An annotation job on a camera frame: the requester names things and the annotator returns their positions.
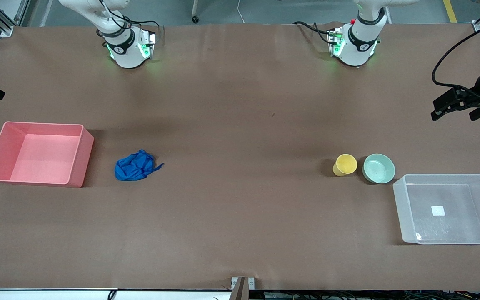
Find mint green bowl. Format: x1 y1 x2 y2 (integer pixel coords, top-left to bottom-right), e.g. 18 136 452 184
362 154 396 184

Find yellow cup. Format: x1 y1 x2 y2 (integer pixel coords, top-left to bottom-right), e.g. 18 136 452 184
333 154 358 177

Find blue glove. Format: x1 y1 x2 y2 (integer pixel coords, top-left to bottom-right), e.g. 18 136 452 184
114 149 165 182

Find clear plastic box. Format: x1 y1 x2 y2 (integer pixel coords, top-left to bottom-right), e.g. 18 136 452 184
392 174 480 245

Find pink plastic bin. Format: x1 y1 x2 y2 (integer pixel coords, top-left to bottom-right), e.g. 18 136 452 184
0 121 95 188

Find paper table cover sheet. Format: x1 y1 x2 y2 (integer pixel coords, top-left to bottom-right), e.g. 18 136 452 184
0 21 480 291

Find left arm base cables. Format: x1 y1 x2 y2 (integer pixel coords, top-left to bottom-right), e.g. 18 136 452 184
293 21 335 43

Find white table edge rail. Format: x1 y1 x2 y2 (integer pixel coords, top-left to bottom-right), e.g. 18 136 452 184
0 287 234 300

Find metal table edge bracket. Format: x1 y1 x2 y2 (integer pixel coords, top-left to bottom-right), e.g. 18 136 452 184
231 277 255 300

